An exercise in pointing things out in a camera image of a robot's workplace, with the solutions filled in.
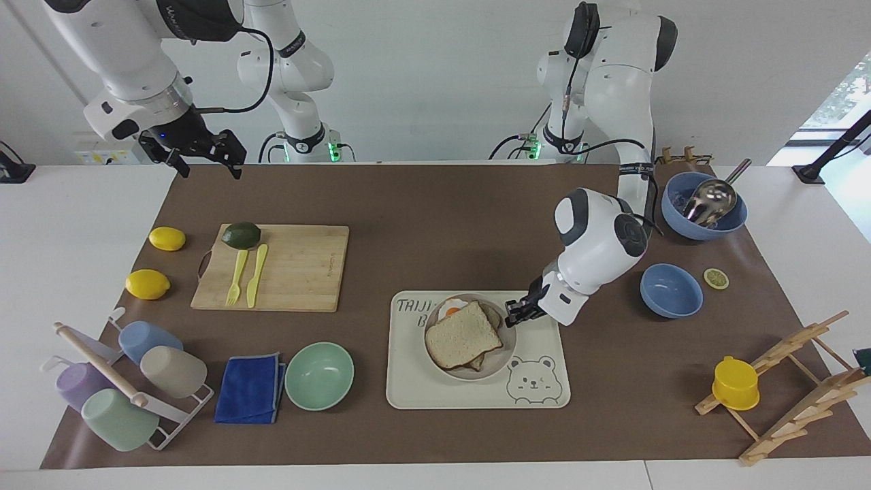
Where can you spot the white cup rack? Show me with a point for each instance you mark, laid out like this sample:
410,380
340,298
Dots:
102,364

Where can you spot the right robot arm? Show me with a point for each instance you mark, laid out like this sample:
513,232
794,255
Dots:
129,61

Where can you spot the beige round plate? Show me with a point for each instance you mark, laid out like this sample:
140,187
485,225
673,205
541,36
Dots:
497,361

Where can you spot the metal ladle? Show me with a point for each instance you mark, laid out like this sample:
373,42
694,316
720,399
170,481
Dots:
711,197

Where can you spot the white bread slice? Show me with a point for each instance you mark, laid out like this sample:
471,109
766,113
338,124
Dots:
463,337

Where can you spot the large blue bowl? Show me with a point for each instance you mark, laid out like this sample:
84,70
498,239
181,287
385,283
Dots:
687,224

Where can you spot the small wooden holder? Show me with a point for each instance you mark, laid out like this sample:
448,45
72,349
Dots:
670,158

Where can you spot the wooden cutting board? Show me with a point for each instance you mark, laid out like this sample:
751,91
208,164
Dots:
306,272

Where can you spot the small blue bowl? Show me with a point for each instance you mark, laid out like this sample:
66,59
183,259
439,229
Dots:
671,292

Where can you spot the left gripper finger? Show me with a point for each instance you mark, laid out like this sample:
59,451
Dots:
519,305
527,316

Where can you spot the yellow cup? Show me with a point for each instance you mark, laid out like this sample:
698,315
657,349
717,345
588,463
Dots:
735,384

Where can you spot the green avocado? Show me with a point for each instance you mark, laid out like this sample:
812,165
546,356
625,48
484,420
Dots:
241,235

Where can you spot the dark green object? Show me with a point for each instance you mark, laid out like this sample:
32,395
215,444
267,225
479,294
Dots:
864,361

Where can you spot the blue cup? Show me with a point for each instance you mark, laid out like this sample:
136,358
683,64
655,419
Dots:
139,338

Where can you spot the beige cup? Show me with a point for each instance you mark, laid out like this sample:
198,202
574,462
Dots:
177,373

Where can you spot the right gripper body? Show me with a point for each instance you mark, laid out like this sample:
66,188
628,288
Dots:
187,129

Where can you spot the white power strip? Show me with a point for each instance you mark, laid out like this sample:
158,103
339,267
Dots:
102,156

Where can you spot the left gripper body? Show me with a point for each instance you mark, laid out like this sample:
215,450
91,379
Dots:
539,291

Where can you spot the wooden drying rack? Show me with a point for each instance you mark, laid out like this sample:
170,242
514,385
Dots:
789,350

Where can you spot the purple cup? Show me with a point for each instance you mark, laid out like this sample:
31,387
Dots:
78,384

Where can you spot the green cup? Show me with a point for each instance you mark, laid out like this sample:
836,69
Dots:
119,422

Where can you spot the green bowl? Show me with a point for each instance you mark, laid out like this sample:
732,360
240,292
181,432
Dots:
319,376

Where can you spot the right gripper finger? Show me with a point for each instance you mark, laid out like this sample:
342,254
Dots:
233,150
167,153

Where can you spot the blue folded cloth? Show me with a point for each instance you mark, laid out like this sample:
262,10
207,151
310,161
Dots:
250,389

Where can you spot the yellow-green plastic fork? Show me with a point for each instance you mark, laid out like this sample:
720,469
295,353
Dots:
238,269

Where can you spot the yellow-green plastic knife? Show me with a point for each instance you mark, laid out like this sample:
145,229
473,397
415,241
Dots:
257,279

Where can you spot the yellow lemon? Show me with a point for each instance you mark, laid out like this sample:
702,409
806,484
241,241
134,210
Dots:
148,284
167,239

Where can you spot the brown bread slice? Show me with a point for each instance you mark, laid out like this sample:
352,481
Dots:
492,317

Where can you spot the cream tray with bear print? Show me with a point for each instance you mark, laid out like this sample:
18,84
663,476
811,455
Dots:
422,388

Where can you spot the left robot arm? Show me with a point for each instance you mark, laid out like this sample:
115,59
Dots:
599,252

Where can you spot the black stand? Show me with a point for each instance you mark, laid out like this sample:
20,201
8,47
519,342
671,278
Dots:
810,171
13,171

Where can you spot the fried egg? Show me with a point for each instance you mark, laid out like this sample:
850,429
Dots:
452,311

